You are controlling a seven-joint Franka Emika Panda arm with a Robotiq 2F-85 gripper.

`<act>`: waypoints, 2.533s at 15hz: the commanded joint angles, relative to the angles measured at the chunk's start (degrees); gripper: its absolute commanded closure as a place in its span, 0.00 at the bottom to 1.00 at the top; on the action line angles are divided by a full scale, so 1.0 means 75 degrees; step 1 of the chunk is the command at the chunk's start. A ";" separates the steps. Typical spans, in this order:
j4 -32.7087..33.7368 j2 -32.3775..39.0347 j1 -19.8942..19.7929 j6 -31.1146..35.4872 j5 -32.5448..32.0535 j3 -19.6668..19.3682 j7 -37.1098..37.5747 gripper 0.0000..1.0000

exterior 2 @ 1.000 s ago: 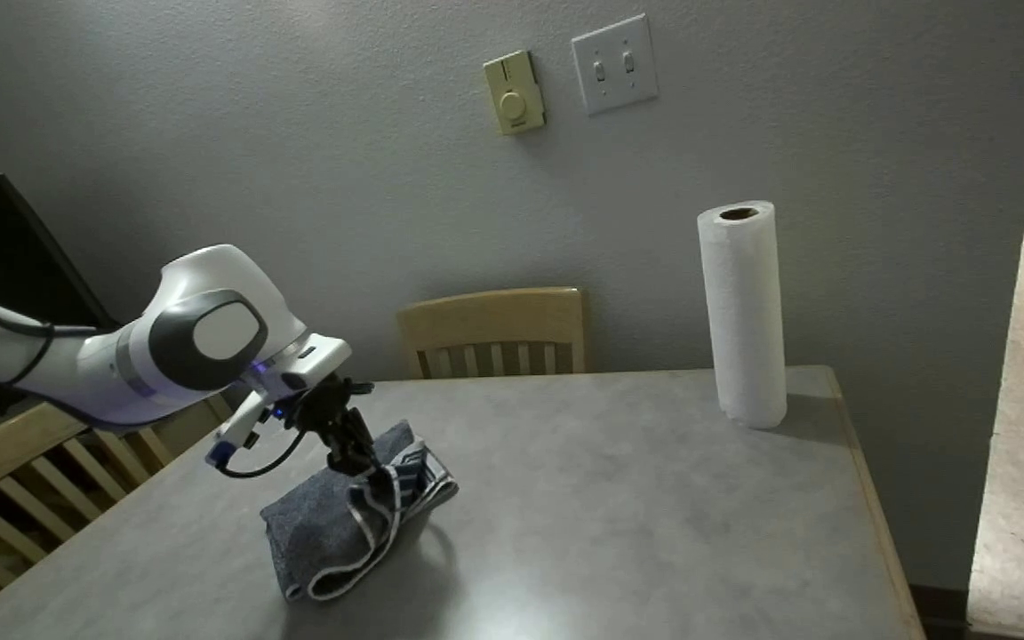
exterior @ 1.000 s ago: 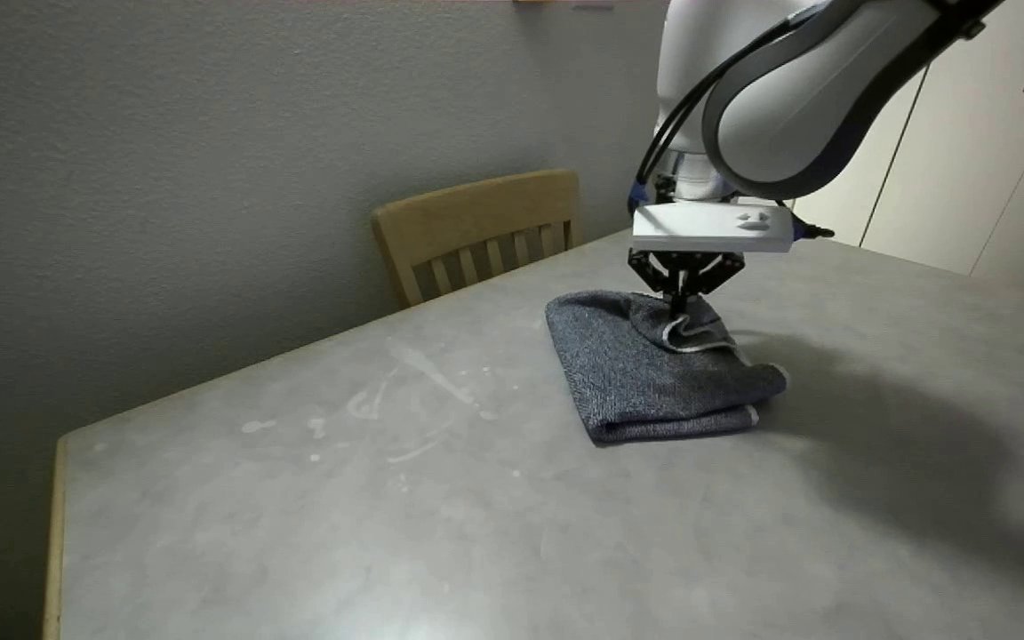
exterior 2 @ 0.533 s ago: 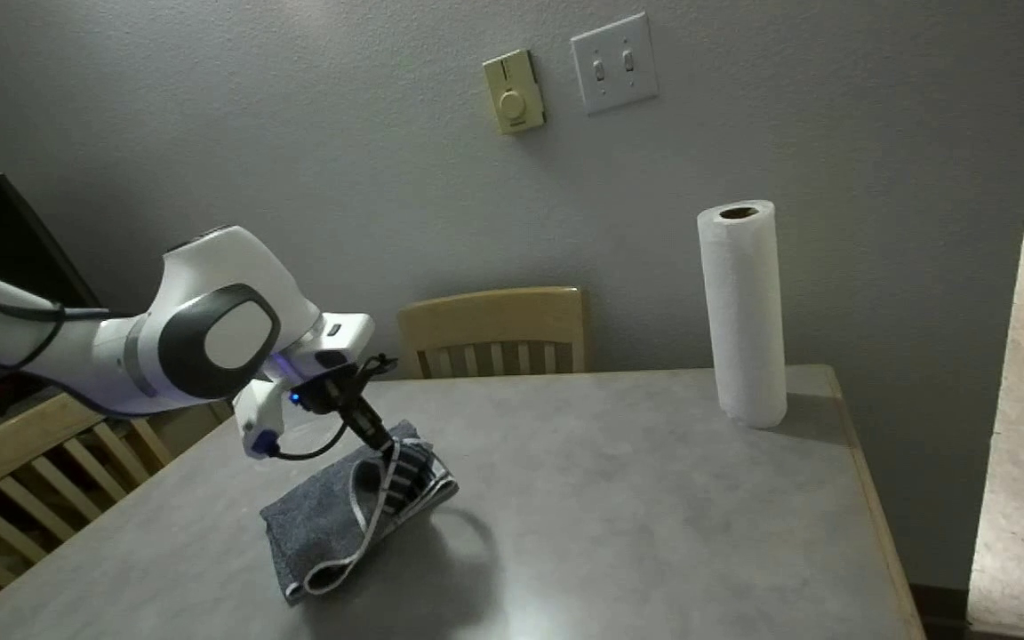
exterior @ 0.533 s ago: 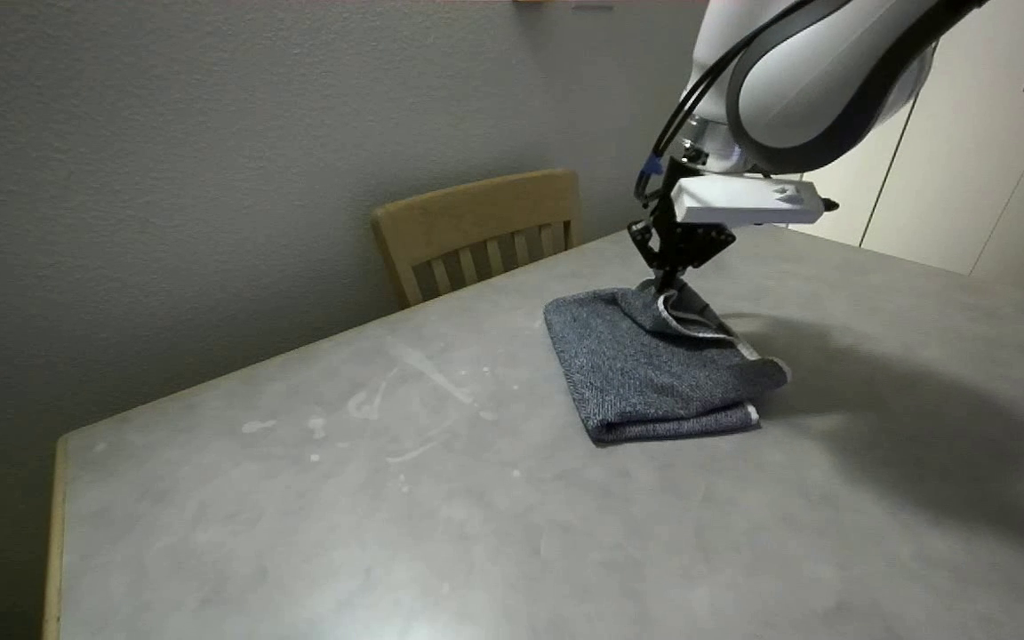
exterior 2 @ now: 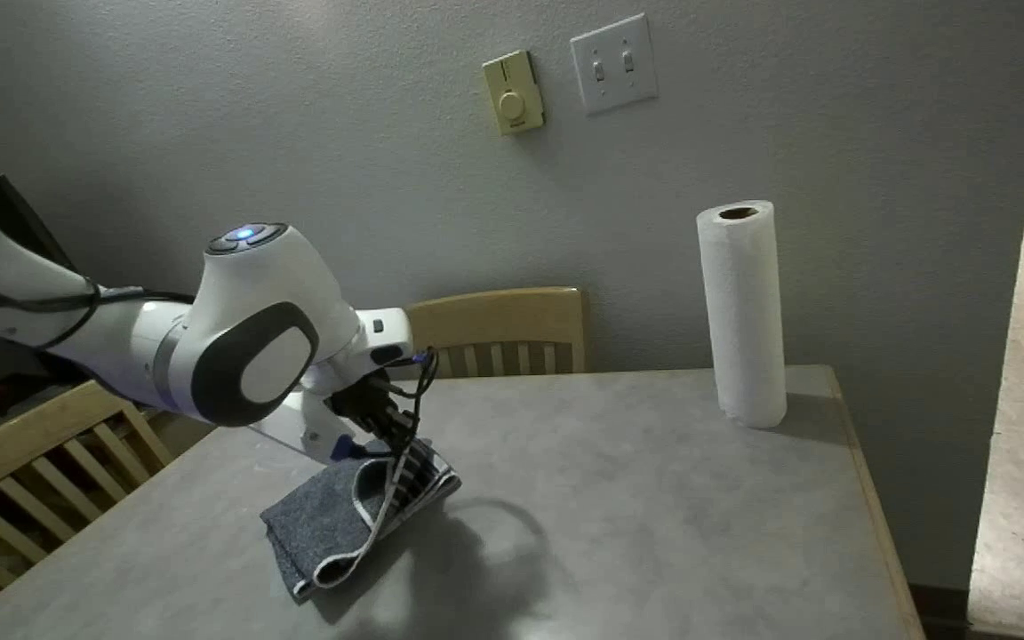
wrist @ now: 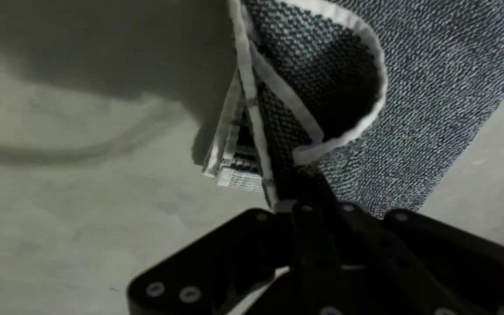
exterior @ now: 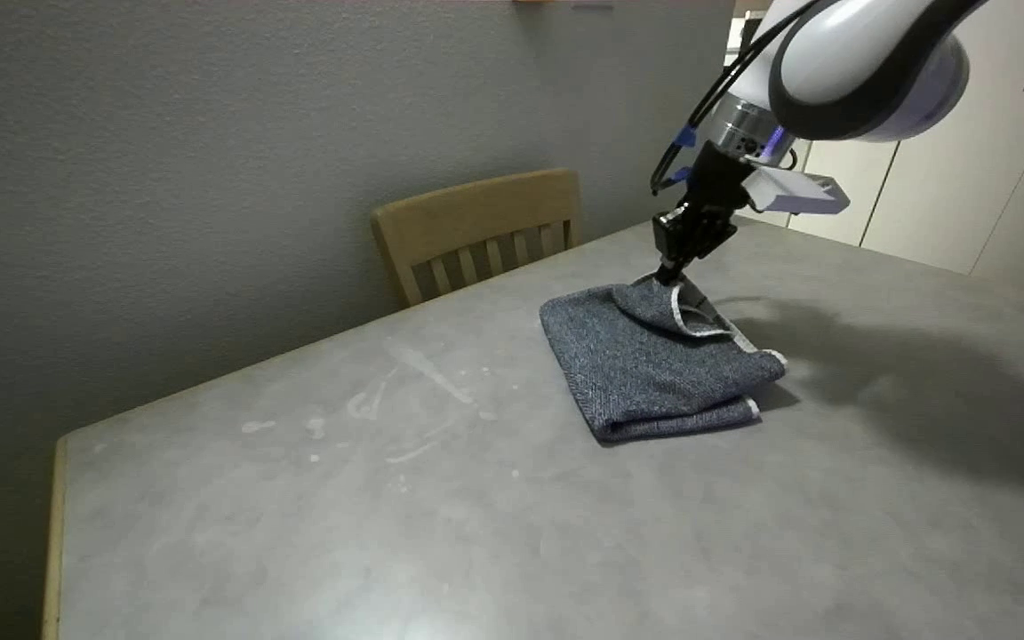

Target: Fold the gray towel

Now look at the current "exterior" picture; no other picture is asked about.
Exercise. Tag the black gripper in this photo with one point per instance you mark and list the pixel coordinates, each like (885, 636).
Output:
(710, 207)

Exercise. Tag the gray striped towel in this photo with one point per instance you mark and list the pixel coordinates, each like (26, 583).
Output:
(641, 368)

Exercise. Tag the wooden chair with curved backrest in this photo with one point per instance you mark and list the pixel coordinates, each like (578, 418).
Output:
(478, 217)

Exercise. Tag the white cabinet doors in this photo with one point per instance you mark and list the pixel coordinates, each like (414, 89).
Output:
(949, 200)

